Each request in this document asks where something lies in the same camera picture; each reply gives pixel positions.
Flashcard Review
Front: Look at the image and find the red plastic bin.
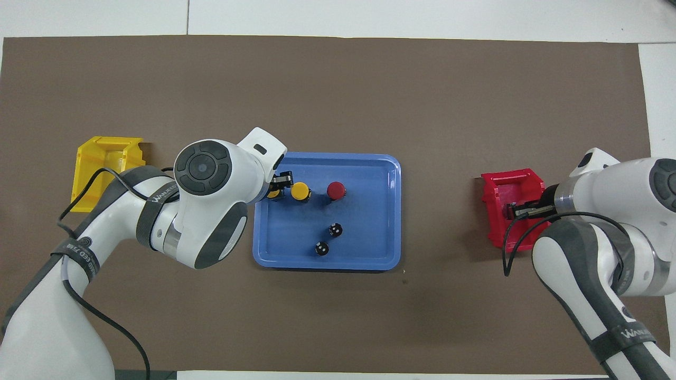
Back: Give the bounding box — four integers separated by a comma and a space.
481, 168, 555, 253

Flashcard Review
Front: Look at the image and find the yellow plastic bin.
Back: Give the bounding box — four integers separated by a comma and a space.
70, 136, 146, 214

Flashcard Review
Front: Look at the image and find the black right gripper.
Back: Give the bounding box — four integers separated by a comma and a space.
514, 184, 562, 219

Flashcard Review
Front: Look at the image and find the blue plastic tray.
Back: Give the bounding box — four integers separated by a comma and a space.
252, 152, 402, 272

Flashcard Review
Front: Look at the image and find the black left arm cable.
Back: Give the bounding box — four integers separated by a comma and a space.
57, 167, 180, 380

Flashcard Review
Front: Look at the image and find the brown table mat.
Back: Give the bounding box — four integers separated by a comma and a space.
0, 35, 671, 376

